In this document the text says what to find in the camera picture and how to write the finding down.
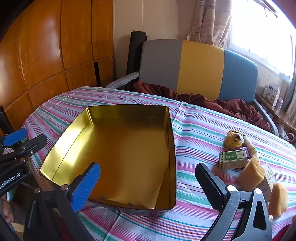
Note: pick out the wooden wardrobe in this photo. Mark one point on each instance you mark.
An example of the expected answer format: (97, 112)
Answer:
(41, 46)

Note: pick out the black rolled mat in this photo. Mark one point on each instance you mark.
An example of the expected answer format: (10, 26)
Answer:
(136, 51)

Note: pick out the small green white box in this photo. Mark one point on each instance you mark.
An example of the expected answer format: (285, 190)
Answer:
(233, 160)

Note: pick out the yellow knit pouch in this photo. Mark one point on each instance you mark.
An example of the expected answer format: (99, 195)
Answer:
(233, 140)

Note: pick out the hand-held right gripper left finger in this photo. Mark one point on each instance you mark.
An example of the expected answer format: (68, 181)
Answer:
(87, 185)

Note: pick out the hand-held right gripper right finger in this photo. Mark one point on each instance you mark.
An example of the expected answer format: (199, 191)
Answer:
(208, 183)

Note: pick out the striped tablecloth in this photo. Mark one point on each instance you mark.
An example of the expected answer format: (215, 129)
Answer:
(203, 129)

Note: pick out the large white carton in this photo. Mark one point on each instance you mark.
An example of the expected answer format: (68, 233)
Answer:
(270, 96)

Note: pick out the white carton blue label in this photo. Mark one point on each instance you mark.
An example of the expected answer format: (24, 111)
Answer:
(275, 85)

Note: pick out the patterned curtain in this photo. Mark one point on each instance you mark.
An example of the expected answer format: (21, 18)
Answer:
(290, 81)
(208, 20)

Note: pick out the gold tin box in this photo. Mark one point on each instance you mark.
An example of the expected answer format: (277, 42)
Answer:
(129, 150)

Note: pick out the yellow sponge block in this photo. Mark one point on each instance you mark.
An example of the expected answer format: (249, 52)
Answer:
(278, 201)
(251, 172)

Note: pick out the wooden side shelf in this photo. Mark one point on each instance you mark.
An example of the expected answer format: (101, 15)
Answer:
(275, 113)

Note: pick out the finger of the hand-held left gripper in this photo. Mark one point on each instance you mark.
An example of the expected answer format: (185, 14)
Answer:
(15, 137)
(34, 142)

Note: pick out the maroon cloth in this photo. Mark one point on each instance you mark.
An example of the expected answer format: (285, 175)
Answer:
(235, 109)

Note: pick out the small purple box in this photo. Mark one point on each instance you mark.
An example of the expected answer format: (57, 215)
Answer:
(278, 102)

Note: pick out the window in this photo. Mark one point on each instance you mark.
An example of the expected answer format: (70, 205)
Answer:
(259, 30)

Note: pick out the grey yellow blue sofa chair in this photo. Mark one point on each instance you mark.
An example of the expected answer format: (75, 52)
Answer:
(198, 67)

